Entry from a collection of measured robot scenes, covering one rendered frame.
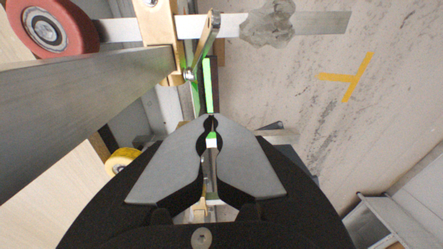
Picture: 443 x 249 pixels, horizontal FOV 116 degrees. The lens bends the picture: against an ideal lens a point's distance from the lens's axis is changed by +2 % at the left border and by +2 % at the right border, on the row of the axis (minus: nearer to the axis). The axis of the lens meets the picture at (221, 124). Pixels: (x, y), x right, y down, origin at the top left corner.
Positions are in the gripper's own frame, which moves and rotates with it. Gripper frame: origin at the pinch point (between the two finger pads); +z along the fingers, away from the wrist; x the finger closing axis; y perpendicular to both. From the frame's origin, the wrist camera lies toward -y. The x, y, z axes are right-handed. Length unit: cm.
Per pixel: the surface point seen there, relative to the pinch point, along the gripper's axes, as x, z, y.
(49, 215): -48, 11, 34
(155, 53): -6.0, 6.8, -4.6
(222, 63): 4, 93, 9
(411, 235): 206, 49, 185
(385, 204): 214, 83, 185
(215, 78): 0.0, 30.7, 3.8
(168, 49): -6.0, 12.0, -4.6
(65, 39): -18.3, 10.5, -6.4
